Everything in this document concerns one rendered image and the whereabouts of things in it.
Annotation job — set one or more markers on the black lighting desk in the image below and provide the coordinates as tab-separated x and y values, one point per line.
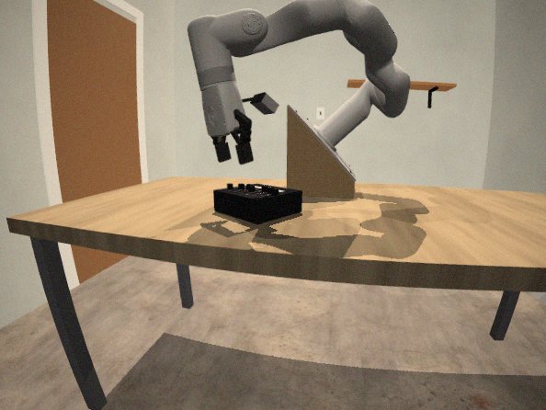
257	203

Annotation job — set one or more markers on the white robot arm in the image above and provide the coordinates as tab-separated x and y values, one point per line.
215	39

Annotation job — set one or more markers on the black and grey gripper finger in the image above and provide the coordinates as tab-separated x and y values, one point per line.
243	147
222	148

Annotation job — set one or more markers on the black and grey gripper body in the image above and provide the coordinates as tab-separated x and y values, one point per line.
219	100

